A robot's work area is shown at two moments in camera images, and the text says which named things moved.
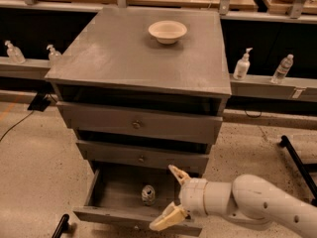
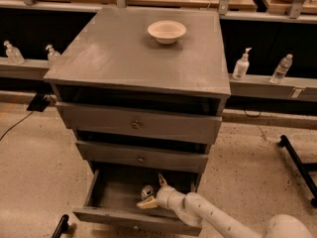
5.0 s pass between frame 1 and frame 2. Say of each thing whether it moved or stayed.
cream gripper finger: moved
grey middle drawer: stayed
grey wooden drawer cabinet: stayed
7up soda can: stayed
